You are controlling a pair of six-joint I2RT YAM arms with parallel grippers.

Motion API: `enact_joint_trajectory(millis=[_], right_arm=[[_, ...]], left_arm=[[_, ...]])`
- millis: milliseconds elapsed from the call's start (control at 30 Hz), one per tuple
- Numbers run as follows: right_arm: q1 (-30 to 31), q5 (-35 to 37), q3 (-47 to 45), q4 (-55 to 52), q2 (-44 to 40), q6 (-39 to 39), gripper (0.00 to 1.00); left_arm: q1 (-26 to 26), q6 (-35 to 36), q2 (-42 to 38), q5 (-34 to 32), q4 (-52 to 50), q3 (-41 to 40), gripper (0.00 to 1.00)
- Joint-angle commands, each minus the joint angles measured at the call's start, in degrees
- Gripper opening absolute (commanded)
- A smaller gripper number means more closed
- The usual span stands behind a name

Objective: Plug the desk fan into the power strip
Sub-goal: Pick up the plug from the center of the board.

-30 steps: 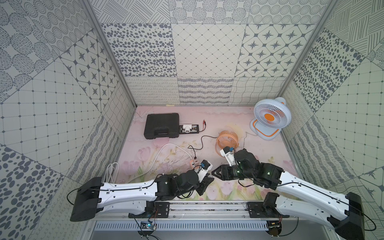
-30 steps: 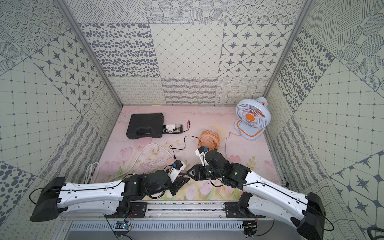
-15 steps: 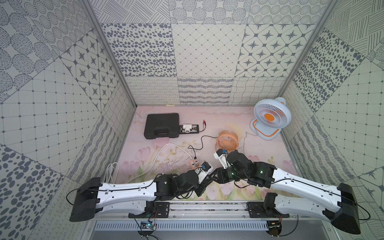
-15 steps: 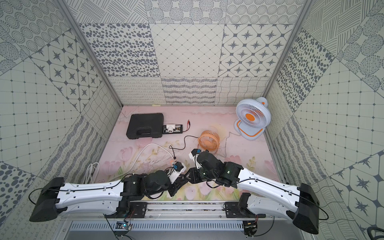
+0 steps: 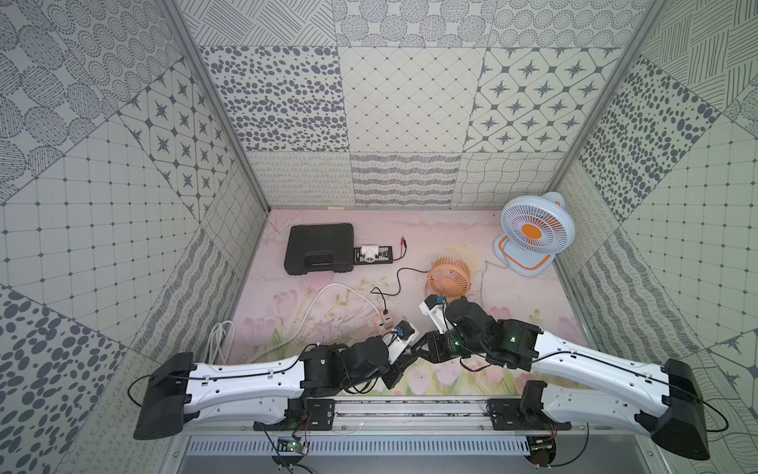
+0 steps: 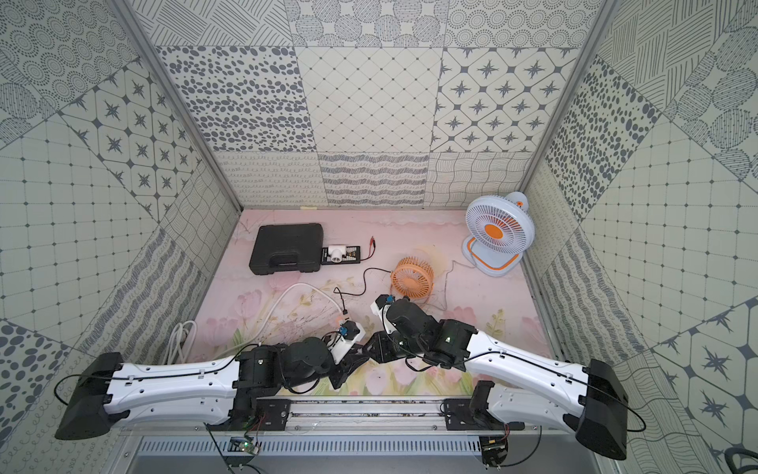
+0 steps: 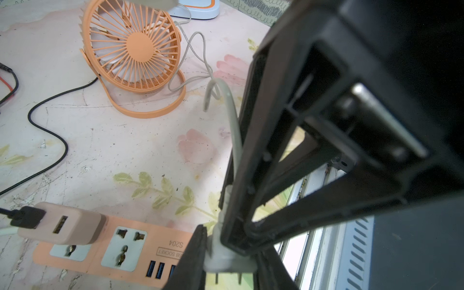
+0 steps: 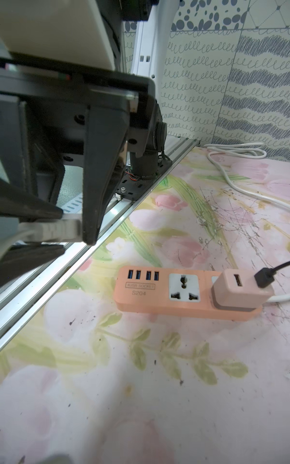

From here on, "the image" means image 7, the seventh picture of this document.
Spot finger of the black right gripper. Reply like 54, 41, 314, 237
221, 40, 431, 255

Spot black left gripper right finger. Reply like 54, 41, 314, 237
253, 247, 299, 290

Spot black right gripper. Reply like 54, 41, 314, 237
261, 1, 464, 216

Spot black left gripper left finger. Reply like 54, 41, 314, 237
163, 225, 207, 290

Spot white two-prong plug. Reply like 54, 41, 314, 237
203, 185, 257, 283

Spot orange power strip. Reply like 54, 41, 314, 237
33, 216, 192, 288

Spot grey fan power cable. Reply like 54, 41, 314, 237
167, 3, 244, 189

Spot pink USB charger adapter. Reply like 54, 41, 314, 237
18, 202, 106, 245

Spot black USB cable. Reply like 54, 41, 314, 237
0, 77, 99, 220

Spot white orange desk fan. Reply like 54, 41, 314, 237
168, 0, 221, 20

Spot small orange desk fan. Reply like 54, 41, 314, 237
79, 0, 187, 120

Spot red black clip leads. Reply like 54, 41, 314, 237
1, 63, 19, 106

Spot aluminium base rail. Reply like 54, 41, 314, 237
273, 162, 376, 290

